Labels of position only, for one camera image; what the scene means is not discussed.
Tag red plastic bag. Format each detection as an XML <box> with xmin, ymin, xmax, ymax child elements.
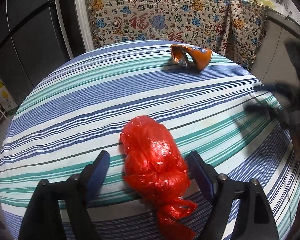
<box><xmin>120</xmin><ymin>115</ymin><xmax>197</xmax><ymax>239</ymax></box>

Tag grey kitchen counter cabinet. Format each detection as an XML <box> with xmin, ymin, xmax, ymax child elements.
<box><xmin>251</xmin><ymin>10</ymin><xmax>300</xmax><ymax>85</ymax></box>

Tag crushed orange soda can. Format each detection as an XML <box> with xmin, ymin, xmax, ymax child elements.
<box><xmin>170</xmin><ymin>44</ymin><xmax>213</xmax><ymax>72</ymax></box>

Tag patterned Chinese character cloth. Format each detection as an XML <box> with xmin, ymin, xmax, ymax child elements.
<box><xmin>86</xmin><ymin>0</ymin><xmax>267</xmax><ymax>70</ymax></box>

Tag striped blue green tablecloth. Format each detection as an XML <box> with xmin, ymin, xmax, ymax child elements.
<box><xmin>0</xmin><ymin>41</ymin><xmax>300</xmax><ymax>239</ymax></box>

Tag yellow cardboard box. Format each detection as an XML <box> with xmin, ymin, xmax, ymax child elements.
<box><xmin>0</xmin><ymin>81</ymin><xmax>18</xmax><ymax>112</ymax></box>

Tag dark grey refrigerator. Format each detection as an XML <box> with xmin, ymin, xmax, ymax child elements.
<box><xmin>0</xmin><ymin>0</ymin><xmax>72</xmax><ymax>105</ymax></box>

